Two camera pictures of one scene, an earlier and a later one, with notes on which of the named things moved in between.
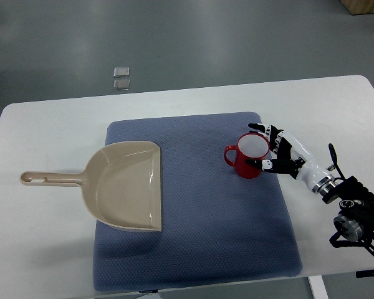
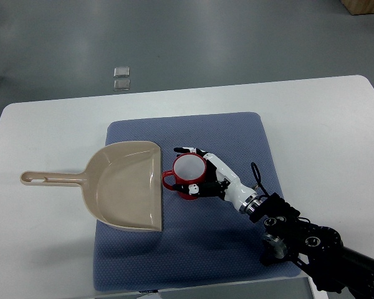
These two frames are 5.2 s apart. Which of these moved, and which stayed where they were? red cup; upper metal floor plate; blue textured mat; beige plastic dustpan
Moved: red cup
Stayed: blue textured mat; upper metal floor plate; beige plastic dustpan
